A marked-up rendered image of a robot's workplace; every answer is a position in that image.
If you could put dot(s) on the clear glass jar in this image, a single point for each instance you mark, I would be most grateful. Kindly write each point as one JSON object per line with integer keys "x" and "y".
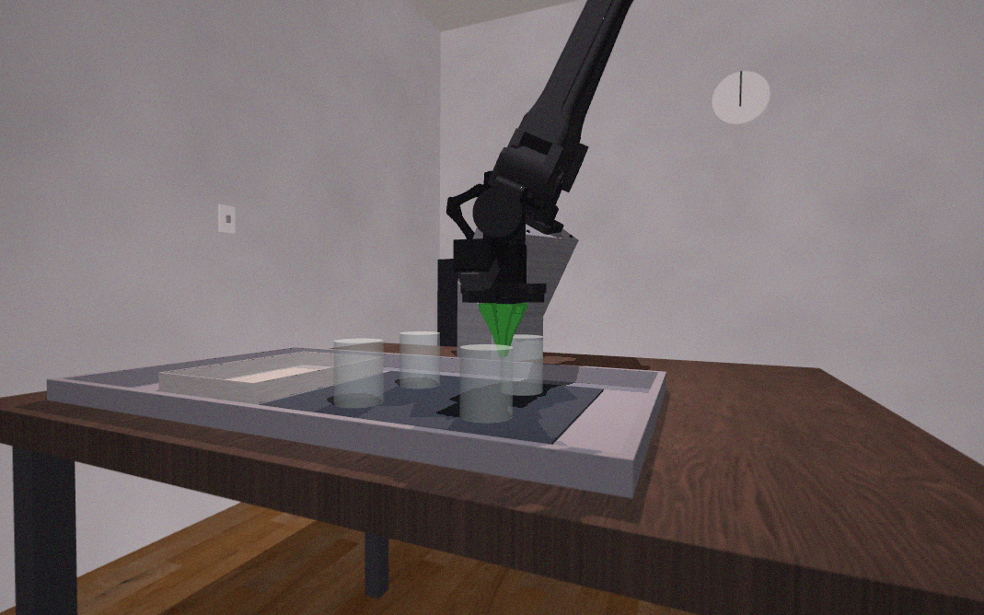
{"x": 358, "y": 373}
{"x": 419, "y": 359}
{"x": 486, "y": 383}
{"x": 527, "y": 365}

